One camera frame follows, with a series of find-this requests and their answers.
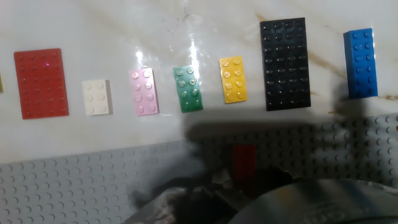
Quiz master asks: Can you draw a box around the green Lego brick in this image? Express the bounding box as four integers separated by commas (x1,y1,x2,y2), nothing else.
172,65,204,114

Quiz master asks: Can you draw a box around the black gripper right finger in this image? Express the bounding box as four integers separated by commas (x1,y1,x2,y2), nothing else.
257,166,295,191

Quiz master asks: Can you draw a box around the black Lego plate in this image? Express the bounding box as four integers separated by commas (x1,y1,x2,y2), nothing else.
259,17,312,112

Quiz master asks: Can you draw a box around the grey Lego baseplate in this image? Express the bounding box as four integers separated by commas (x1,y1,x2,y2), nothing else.
0,113,398,224

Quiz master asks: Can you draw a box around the yellow Lego brick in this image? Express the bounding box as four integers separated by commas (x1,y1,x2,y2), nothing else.
218,55,248,105

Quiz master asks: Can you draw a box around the marble pattern mat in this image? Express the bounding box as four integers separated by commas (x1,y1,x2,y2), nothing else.
0,0,398,164

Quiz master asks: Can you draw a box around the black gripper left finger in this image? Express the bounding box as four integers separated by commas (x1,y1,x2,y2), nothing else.
211,167,252,212

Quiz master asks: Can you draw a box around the square red Lego plate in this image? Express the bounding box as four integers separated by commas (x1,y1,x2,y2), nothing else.
13,48,70,120

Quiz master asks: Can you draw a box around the small red Lego brick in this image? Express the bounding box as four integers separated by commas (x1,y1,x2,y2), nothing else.
231,144,257,187

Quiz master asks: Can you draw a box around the long blue Lego brick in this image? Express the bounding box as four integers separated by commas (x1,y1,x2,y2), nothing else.
343,27,379,100

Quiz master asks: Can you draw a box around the pink Lego brick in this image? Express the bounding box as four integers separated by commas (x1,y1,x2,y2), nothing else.
129,67,160,117

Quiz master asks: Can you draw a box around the white Lego brick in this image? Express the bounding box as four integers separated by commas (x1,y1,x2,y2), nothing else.
81,79,113,116

